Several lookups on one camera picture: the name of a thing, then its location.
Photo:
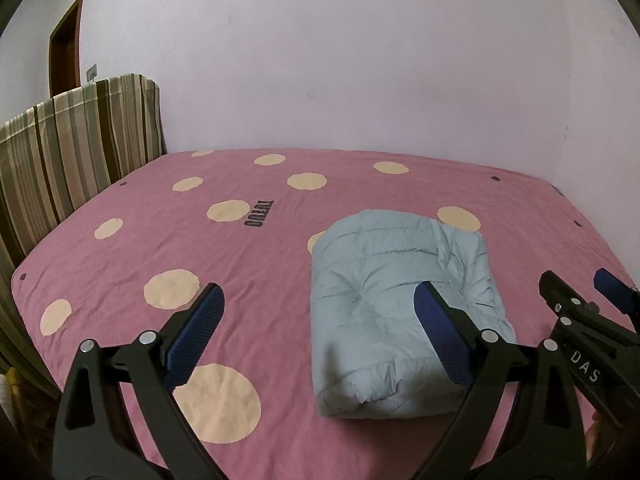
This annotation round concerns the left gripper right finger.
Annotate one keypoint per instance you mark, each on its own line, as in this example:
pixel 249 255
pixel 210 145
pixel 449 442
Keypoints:
pixel 519 417

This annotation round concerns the light blue puffer jacket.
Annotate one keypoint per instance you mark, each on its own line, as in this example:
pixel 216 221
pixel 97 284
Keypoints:
pixel 370 356

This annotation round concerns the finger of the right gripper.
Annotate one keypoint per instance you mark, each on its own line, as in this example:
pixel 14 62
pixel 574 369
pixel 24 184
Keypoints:
pixel 621 296
pixel 603 356

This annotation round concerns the wall light switch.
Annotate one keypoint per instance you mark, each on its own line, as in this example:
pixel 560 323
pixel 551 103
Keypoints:
pixel 92 72

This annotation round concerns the striped headboard cover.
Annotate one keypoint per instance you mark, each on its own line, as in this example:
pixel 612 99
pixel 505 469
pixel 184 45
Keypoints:
pixel 55 157

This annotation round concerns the pink polka dot bedsheet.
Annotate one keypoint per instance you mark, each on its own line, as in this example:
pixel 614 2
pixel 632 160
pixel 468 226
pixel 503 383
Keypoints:
pixel 249 221

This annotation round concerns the brown wooden door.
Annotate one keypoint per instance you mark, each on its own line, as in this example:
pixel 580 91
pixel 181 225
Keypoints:
pixel 64 51

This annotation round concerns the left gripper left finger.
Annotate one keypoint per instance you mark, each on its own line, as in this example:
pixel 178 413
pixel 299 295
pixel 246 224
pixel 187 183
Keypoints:
pixel 118 417

